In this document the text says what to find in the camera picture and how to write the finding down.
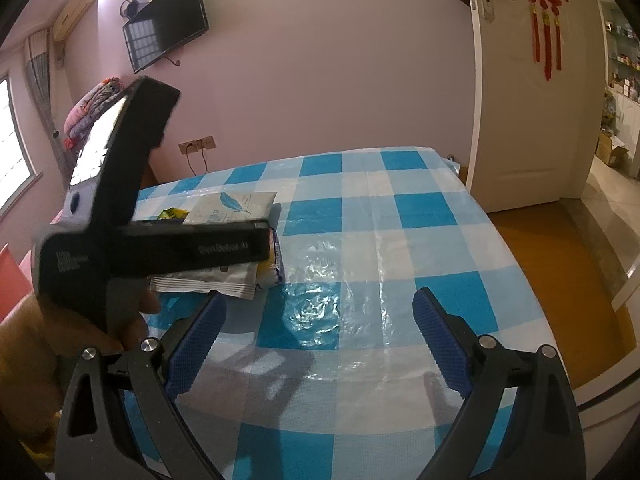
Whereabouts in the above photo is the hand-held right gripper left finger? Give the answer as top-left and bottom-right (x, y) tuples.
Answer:
(56, 290), (227, 480)

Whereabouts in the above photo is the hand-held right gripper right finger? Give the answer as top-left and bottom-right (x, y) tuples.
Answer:
(412, 287), (587, 480)

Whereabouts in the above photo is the silver packet with blue feather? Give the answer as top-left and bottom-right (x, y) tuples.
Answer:
(150, 191), (279, 302)

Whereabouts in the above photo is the person's left forearm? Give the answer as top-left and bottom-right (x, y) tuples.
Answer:
(0, 302), (68, 466)

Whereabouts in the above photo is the person's left hand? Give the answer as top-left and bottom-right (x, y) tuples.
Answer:
(30, 278), (162, 358)

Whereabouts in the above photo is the brown wooden cabinet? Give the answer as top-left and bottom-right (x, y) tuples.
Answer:
(140, 152), (162, 187)

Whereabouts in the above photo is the yellow and purple snack packet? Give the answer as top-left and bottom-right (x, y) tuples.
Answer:
(255, 226), (287, 291)

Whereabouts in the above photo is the blue checked tablecloth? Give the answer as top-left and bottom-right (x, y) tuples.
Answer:
(120, 146), (572, 480)

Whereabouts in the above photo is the orange-red plastic sheet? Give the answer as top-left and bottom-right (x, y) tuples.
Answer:
(0, 243), (34, 322)

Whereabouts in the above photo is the stack of folded blankets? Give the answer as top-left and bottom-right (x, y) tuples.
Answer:
(64, 77), (124, 153)

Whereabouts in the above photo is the window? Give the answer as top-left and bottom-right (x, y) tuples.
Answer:
(0, 75), (44, 217)

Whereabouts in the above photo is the grey checked curtain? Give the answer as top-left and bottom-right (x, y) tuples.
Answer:
(25, 27), (72, 177)

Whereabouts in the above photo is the white door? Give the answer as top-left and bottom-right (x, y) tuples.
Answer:
(460, 0), (617, 214)

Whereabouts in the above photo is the white air conditioner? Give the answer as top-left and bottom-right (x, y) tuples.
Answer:
(52, 0), (99, 42)

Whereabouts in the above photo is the cardboard box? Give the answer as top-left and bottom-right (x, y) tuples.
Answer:
(595, 130), (632, 169)

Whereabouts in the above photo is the red knot door hanging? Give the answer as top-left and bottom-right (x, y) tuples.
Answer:
(517, 0), (572, 82)

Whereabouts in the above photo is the thin dark power cable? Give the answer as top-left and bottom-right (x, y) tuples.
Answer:
(185, 150), (211, 177)

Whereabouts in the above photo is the wall socket strip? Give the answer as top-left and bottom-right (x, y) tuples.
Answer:
(178, 135), (218, 156)

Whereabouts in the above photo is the black wall television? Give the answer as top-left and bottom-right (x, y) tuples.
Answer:
(122, 0), (210, 75)

